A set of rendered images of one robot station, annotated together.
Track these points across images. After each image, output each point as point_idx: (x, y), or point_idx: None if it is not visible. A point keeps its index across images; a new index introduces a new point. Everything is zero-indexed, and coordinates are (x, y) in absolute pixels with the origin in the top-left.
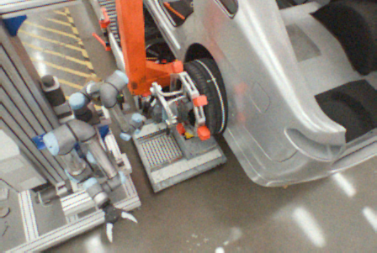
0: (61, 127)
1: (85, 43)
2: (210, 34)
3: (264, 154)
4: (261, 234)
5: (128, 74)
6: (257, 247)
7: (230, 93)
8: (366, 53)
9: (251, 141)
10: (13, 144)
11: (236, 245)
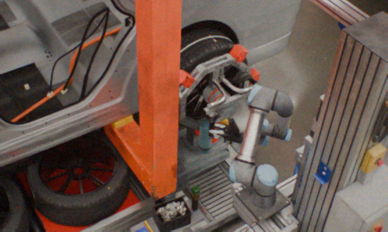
0: None
1: None
2: (188, 6)
3: (290, 7)
4: (292, 95)
5: (170, 164)
6: (306, 98)
7: (236, 18)
8: None
9: (274, 19)
10: (377, 172)
11: (311, 115)
